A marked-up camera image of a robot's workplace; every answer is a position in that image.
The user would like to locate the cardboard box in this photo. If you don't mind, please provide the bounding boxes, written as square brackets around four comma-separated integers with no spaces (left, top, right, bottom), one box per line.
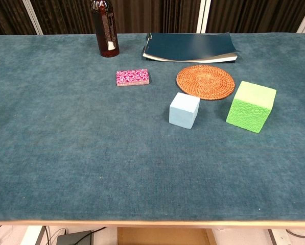
[117,227,217,245]

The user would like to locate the brown glass bottle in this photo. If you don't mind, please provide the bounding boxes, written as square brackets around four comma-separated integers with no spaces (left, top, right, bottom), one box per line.
[90,0,121,58]

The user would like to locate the green foam cube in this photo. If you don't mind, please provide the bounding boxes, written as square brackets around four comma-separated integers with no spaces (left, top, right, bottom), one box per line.
[225,81,277,134]

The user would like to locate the dark grey flat box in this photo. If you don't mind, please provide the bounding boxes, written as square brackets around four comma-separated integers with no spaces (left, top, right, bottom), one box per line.
[56,230,96,245]

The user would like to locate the white table leg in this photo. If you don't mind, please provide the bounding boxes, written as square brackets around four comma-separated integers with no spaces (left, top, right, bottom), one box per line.
[268,228,292,245]
[20,226,47,245]

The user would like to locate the pink patterned rectangular packet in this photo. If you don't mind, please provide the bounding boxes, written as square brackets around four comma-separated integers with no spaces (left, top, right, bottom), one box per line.
[115,68,150,87]

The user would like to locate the teal table cloth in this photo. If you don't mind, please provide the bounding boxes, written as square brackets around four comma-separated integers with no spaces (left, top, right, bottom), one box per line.
[0,33,305,222]

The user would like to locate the round woven rattan coaster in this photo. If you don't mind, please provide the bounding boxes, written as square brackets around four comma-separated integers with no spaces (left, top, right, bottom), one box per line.
[176,65,236,101]

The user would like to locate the dark blue notebook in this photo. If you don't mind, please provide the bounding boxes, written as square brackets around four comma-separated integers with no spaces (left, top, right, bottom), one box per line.
[142,32,243,64]

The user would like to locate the light blue cube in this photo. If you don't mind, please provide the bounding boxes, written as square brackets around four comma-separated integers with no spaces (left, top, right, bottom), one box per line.
[169,92,201,130]

